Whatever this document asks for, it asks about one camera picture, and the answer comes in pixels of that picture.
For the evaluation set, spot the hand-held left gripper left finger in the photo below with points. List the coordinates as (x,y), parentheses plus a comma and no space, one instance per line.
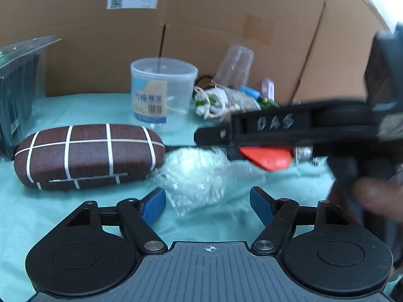
(154,207)

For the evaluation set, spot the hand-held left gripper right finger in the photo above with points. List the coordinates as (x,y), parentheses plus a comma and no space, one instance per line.
(260,207)

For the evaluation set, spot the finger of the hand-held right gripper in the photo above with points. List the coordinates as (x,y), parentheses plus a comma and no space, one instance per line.
(233,154)
(242,135)

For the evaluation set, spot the red-orange plastic piece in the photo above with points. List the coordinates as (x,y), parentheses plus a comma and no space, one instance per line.
(267,159)

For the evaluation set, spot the clear bag of cotton swabs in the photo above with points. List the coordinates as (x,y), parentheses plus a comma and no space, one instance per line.
(192,173)

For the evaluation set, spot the person's right hand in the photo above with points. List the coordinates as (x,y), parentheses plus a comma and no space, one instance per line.
(377,198)

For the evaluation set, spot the green packet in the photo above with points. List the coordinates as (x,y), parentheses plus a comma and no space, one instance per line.
(269,103)

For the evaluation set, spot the black marker with blue cap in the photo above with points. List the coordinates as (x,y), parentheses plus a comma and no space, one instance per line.
(250,92)

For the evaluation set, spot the silver metal clips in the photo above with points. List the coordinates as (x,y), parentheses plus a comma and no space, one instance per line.
(307,155)

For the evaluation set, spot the clear plastic cup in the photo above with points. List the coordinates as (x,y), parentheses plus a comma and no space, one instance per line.
(234,66)

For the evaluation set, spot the few loose cotton swabs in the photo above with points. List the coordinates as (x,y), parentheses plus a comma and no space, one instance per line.
(178,107)

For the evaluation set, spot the brown checked glasses case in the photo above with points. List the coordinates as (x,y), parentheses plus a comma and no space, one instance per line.
(88,151)

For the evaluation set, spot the clear round plastic container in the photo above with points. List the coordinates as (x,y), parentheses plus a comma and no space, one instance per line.
(163,78)

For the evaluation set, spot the brown tape patch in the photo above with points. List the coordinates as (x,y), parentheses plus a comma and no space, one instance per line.
(258,26)

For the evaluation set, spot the large brown cardboard box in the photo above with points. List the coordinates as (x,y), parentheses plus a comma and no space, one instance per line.
(220,15)

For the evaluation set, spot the clear packet of black items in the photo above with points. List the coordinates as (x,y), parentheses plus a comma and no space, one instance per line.
(19,100)

